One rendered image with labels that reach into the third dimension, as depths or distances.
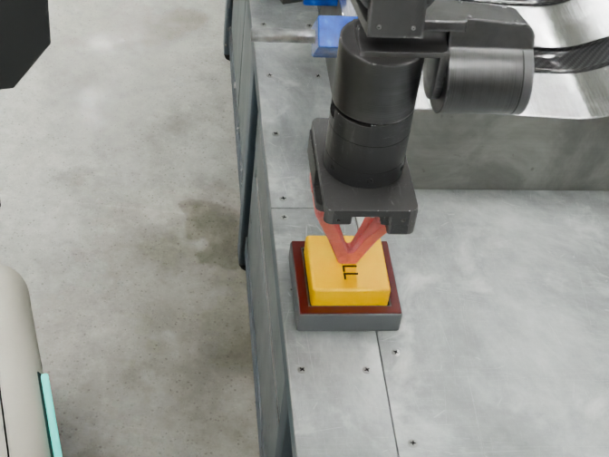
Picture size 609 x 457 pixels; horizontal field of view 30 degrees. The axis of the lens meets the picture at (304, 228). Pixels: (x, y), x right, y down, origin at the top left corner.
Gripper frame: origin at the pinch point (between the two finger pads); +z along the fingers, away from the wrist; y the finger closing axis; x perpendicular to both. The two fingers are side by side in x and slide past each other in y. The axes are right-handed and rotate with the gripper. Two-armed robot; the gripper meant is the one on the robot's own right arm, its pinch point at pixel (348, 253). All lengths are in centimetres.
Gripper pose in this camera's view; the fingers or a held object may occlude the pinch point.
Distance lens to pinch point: 87.2
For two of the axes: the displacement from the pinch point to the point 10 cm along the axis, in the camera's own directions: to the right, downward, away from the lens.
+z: -0.9, 7.3, 6.8
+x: -9.9, 0.0, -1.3
